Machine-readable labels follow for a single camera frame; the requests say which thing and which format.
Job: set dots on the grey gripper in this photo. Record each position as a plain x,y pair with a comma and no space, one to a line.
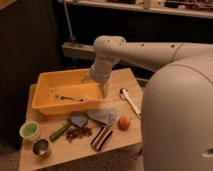
99,72

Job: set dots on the orange apple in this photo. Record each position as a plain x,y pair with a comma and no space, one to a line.
124,122

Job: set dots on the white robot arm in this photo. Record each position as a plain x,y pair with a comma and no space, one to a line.
177,104

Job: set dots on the green white cup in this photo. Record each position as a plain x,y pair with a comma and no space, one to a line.
30,131

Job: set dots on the small metal cup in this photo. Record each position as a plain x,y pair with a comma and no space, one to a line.
42,148

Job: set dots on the white metal spoon scoop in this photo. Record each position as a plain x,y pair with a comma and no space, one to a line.
125,96

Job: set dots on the grey blue cloth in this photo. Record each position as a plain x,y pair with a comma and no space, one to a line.
106,116

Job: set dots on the yellow plastic bin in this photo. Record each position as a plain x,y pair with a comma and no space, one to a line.
65,83

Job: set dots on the metal fork in bin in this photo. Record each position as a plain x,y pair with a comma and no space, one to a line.
68,98

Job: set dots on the green cucumber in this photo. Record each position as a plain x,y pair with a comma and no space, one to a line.
53,137

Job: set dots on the vertical grey pole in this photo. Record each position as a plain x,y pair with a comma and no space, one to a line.
71,36

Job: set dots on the striped red white black object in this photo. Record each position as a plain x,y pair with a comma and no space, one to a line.
101,137

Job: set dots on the upper white shelf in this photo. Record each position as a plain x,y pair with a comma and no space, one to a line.
138,8

